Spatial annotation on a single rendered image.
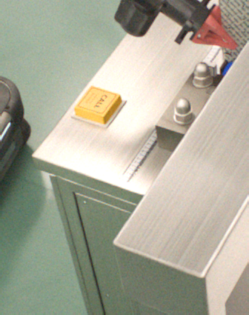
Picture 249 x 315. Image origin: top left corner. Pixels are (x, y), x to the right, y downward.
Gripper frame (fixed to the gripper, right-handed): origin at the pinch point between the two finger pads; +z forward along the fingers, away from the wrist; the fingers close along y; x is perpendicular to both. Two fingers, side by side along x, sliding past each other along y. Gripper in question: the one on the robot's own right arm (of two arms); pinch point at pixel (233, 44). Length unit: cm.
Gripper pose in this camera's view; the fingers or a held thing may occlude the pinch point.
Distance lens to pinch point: 179.5
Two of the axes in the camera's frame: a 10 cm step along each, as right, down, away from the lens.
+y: -4.8, 6.9, -5.4
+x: 3.1, -4.5, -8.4
